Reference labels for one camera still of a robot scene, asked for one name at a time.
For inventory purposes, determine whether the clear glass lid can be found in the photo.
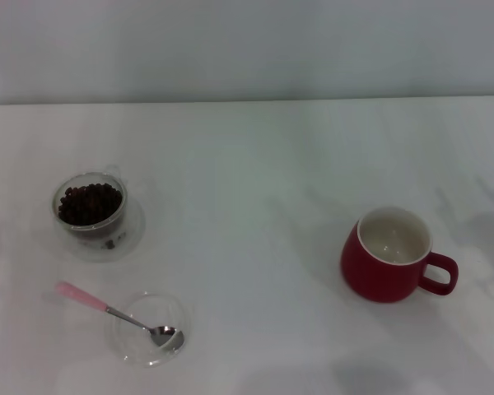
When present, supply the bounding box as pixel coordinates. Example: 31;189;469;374
104;290;193;369

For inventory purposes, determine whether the pile of coffee beans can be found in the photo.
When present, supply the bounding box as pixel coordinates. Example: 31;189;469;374
58;183;124;227

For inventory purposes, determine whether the pink handled metal spoon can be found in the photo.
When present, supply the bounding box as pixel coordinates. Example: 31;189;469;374
55;281;185;348

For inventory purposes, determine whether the clear glass cup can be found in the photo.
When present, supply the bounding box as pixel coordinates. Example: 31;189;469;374
51;163;147;264

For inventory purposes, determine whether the red mug white inside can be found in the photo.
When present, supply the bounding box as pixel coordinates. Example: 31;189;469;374
339;206;459;304

